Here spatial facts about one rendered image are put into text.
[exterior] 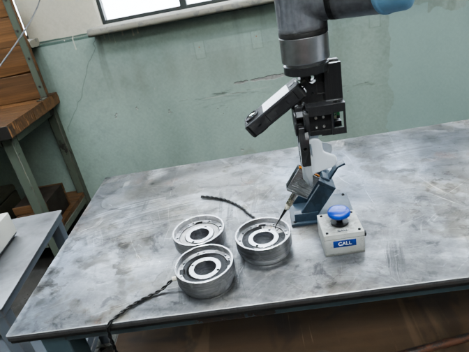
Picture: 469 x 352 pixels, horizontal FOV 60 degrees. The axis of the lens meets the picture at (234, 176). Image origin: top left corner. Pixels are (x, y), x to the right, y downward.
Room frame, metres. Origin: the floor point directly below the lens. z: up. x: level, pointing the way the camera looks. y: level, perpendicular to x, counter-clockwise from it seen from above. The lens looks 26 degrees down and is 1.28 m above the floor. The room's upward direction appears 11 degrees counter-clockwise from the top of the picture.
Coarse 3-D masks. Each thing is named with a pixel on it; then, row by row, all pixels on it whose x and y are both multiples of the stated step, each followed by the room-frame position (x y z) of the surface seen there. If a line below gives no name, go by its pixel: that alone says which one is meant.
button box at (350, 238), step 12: (324, 216) 0.64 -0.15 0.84; (324, 228) 0.60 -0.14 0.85; (336, 228) 0.59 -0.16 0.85; (348, 228) 0.59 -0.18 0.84; (360, 228) 0.58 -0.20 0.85; (324, 240) 0.58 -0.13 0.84; (336, 240) 0.58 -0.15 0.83; (348, 240) 0.57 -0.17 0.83; (360, 240) 0.57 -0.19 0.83; (336, 252) 0.58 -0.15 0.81; (348, 252) 0.57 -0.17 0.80
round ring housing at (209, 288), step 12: (192, 252) 0.62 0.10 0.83; (216, 252) 0.61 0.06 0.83; (228, 252) 0.60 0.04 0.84; (180, 264) 0.60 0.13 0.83; (192, 264) 0.59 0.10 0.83; (204, 264) 0.60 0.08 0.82; (216, 264) 0.58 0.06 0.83; (192, 276) 0.56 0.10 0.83; (204, 276) 0.55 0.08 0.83; (228, 276) 0.54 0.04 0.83; (192, 288) 0.53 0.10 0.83; (204, 288) 0.53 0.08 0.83; (216, 288) 0.53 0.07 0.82
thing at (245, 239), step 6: (252, 228) 0.67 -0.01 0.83; (258, 228) 0.66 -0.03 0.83; (246, 234) 0.65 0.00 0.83; (282, 234) 0.63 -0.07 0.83; (240, 240) 0.64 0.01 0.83; (246, 240) 0.63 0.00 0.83; (282, 240) 0.61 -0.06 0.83; (246, 246) 0.62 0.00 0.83; (252, 246) 0.61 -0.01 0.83; (270, 246) 0.60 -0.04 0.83
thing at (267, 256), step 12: (240, 228) 0.66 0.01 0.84; (288, 228) 0.63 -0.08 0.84; (252, 240) 0.63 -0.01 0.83; (264, 240) 0.65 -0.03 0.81; (276, 240) 0.61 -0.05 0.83; (288, 240) 0.60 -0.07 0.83; (240, 252) 0.61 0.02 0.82; (252, 252) 0.59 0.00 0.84; (264, 252) 0.58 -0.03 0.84; (276, 252) 0.58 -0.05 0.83; (288, 252) 0.61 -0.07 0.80; (264, 264) 0.59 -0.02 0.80
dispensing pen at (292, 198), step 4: (296, 168) 0.65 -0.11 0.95; (300, 168) 0.64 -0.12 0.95; (296, 172) 0.64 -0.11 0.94; (292, 176) 0.65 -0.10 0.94; (288, 180) 0.66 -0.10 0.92; (288, 184) 0.65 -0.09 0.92; (292, 196) 0.64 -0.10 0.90; (296, 196) 0.64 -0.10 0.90; (288, 200) 0.65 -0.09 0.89; (292, 200) 0.64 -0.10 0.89; (288, 204) 0.65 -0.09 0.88; (292, 204) 0.65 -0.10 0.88; (284, 208) 0.65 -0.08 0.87; (288, 208) 0.65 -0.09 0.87; (284, 212) 0.65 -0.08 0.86; (280, 220) 0.65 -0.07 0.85; (276, 224) 0.65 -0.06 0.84
